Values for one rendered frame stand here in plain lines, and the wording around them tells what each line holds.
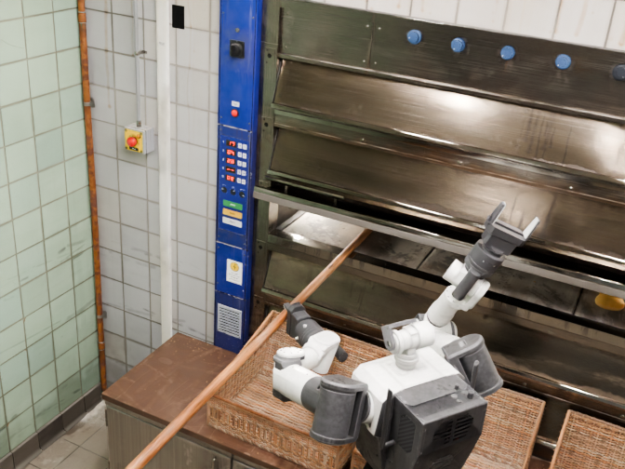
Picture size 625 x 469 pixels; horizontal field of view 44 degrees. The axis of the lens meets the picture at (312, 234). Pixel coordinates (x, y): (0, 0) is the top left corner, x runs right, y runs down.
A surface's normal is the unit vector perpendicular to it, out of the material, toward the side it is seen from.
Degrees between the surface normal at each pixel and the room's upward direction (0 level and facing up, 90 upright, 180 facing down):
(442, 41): 90
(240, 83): 90
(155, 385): 0
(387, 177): 70
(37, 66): 90
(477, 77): 90
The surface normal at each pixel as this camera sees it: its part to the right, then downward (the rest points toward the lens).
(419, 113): -0.39, 0.04
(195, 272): -0.44, 0.36
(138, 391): 0.07, -0.89
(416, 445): -0.87, 0.16
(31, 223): 0.89, 0.26
